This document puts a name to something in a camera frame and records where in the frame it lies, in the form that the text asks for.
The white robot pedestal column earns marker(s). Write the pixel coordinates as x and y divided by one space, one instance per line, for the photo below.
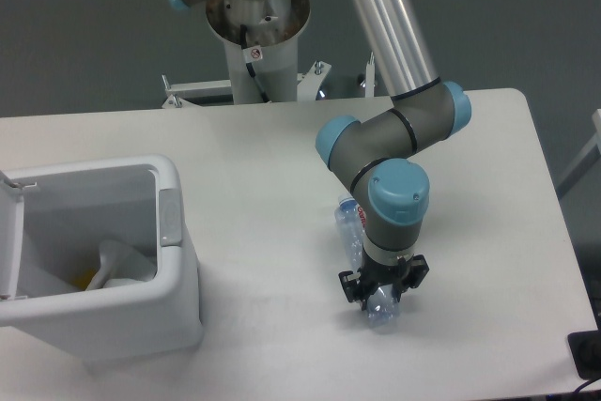
259 35

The white pedestal base frame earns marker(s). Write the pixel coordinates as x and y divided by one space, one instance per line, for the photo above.
320 82

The white trash can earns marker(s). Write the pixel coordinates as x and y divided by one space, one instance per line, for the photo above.
53 219

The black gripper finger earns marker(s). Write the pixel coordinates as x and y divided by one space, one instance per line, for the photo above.
353 288
409 273

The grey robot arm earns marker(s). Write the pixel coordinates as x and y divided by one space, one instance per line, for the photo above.
372 158

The white frame at right edge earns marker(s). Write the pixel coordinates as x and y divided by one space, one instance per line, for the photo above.
585 159

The black device at table edge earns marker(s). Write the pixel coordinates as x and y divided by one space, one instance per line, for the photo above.
585 350

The white plastic wrapper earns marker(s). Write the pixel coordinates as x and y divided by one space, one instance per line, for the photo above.
121 264

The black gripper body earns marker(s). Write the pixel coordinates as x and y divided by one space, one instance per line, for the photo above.
374 274

